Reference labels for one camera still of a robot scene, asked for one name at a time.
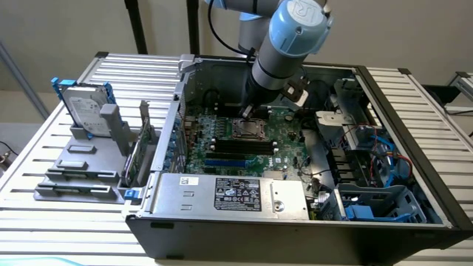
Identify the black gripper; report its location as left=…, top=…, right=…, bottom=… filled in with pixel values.
left=241, top=79, right=287, bottom=112

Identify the black ram slot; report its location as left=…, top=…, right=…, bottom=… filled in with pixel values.
left=213, top=144, right=277, bottom=152
left=215, top=137, right=279, bottom=145
left=213, top=147, right=276, bottom=155
left=215, top=141, right=279, bottom=148

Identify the blue expansion slot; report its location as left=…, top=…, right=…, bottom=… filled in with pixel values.
left=204, top=158, right=248, bottom=168

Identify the silver metal disk bay cage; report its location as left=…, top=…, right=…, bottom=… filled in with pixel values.
left=315, top=78, right=385, bottom=150

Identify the green motherboard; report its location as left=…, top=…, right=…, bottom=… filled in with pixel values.
left=184, top=106, right=308, bottom=182

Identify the small silver chipset heatsink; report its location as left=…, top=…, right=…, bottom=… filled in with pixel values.
left=263, top=170, right=287, bottom=181

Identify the black vertical pole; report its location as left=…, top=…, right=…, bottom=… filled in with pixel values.
left=124, top=0, right=149, bottom=55
left=185, top=0, right=203, bottom=55

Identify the green graphics card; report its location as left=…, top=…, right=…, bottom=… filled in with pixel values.
left=120, top=100, right=155, bottom=187

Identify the silver power supply unit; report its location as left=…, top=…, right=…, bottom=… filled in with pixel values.
left=148, top=172, right=311, bottom=221

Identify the silver hard disk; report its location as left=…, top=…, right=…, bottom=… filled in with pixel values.
left=60, top=85, right=112, bottom=137

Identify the black box beside table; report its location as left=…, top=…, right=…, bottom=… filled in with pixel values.
left=423, top=84, right=461, bottom=105

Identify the blue case latch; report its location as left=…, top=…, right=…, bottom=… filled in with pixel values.
left=124, top=187, right=143, bottom=201

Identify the blue plastic drive clip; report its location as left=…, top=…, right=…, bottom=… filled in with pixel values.
left=344, top=204, right=375, bottom=222

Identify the black open pc case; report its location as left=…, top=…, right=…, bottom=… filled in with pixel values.
left=124, top=53, right=473, bottom=260

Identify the blue plastic disk caddy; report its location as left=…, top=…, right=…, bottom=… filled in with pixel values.
left=51, top=77, right=113, bottom=140

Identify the grey plastic parts rack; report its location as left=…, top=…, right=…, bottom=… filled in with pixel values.
left=32, top=103, right=163, bottom=205

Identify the teal plastic object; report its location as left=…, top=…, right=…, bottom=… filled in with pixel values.
left=0, top=257, right=72, bottom=266

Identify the white black wrist camera box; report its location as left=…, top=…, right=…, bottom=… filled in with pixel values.
left=281, top=79, right=309, bottom=108

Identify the cpu socket with metal frame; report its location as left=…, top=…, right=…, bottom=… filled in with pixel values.
left=231, top=117, right=269, bottom=141

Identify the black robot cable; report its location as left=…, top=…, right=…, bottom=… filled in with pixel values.
left=207, top=0, right=257, bottom=62

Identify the blue sata wire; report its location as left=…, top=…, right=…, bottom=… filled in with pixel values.
left=365, top=132, right=400, bottom=195

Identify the red wire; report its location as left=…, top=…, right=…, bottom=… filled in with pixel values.
left=340, top=124, right=415, bottom=178

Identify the aluminium frame side table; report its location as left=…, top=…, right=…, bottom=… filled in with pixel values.
left=444, top=71, right=473, bottom=115

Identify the black cable with plug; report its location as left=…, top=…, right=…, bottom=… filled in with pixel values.
left=0, top=140, right=20, bottom=170

